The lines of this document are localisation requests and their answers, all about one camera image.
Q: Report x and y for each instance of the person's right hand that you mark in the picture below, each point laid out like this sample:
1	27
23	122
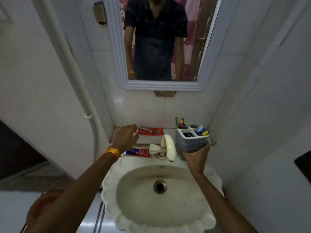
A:
196	159

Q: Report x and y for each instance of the person's left hand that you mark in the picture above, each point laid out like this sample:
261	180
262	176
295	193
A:
122	140

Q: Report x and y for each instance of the person's right thumb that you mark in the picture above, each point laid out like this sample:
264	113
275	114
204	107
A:
183	154

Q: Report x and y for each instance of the person's left thumb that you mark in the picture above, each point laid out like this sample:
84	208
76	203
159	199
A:
135	139

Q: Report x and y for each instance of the grey plastic toothbrush holder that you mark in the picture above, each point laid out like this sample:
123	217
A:
188	144

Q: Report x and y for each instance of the person's left forearm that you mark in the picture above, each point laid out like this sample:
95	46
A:
77	189

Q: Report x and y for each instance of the person's right forearm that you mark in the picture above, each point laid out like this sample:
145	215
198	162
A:
223	206

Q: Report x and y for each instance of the red and blue toothpaste tube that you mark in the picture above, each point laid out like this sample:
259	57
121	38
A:
139	152

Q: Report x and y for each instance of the cream plastic tap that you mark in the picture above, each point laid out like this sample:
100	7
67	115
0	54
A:
168	146

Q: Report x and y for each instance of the black item in holder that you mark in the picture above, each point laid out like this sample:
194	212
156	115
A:
188	135

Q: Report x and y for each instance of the yellow thread wristband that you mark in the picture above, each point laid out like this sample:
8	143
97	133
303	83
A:
112	153

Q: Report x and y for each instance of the blue toothbrush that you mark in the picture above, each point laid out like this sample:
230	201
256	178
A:
203	130

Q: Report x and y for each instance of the purple toothbrush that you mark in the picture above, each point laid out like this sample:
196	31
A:
182	123

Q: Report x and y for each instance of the green toothbrush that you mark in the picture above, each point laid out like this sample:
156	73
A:
176	121

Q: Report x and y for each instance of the metal basin drain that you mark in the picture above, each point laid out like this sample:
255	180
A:
160	187

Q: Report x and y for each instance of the white pipe clip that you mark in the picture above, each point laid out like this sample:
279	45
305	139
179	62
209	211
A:
88	116

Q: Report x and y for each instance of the white scalloped wash basin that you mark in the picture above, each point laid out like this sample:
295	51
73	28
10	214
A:
136	203

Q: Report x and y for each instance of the red bucket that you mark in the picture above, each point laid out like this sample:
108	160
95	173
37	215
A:
40	206

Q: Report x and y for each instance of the white framed wall mirror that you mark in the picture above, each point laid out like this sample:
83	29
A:
116	46

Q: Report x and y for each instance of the white wall pipe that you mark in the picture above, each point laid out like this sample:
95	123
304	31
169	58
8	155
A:
73	60

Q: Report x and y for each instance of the black wall fixture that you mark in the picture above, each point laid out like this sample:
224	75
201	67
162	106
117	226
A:
303	164

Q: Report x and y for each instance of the brown wall box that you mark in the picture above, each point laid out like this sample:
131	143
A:
99	13

